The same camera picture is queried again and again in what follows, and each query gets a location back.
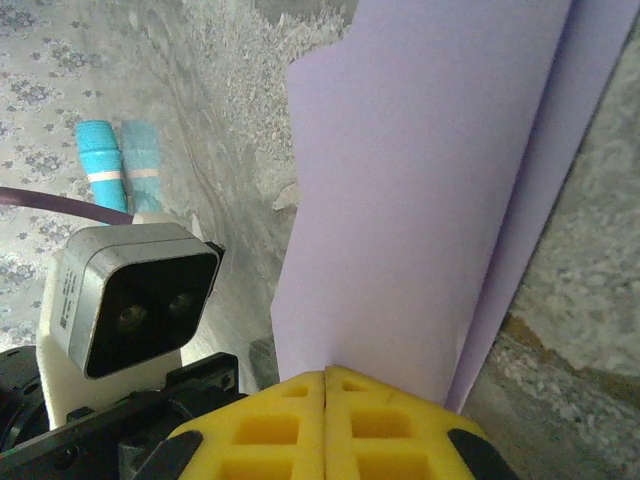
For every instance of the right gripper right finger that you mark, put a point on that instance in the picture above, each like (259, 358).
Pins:
(385, 435)

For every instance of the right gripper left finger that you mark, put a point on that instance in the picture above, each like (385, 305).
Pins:
(270, 435)

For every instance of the purple paper sheet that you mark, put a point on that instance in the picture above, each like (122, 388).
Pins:
(400, 200)

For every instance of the teal blue cylinder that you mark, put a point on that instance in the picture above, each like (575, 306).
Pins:
(102, 165)

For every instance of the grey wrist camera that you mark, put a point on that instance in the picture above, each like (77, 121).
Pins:
(57, 380)

